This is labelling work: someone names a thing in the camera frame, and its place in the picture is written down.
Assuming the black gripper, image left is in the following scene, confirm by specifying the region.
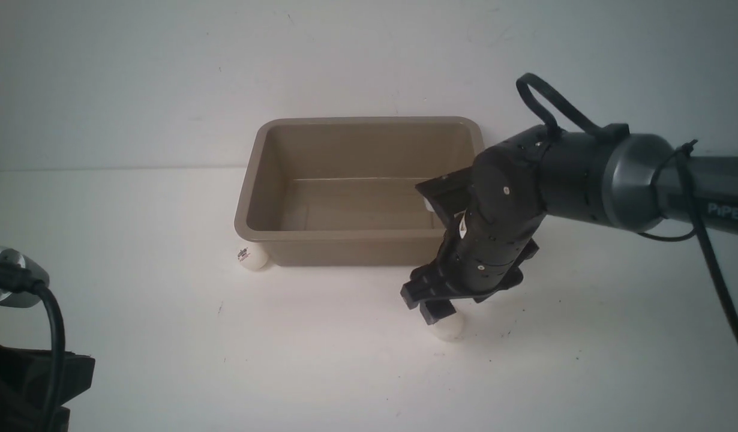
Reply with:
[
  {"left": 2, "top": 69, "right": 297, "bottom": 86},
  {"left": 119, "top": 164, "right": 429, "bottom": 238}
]
[{"left": 0, "top": 345, "right": 95, "bottom": 431}]

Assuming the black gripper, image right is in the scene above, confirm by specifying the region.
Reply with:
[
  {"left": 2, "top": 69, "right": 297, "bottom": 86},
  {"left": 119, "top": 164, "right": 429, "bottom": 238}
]
[{"left": 400, "top": 204, "right": 545, "bottom": 325}]

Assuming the plain white table-tennis ball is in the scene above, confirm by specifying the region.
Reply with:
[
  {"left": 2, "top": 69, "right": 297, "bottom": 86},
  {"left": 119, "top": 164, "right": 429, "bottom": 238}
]
[{"left": 428, "top": 312, "right": 466, "bottom": 343}]

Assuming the white ball with logo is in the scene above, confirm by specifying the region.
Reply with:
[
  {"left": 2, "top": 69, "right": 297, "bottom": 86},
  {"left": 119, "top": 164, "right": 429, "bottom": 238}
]
[{"left": 236, "top": 242, "right": 269, "bottom": 271}]

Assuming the tan plastic storage bin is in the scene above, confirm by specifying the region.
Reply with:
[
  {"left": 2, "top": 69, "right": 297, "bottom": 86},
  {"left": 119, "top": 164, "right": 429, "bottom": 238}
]
[{"left": 234, "top": 116, "right": 485, "bottom": 267}]

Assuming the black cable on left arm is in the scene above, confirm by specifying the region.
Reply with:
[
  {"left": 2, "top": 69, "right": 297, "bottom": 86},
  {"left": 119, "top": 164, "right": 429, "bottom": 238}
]
[{"left": 0, "top": 264, "right": 67, "bottom": 432}]

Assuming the black camera mount, right gripper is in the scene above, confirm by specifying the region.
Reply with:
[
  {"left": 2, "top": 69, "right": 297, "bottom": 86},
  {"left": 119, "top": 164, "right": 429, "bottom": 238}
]
[{"left": 415, "top": 167, "right": 472, "bottom": 229}]

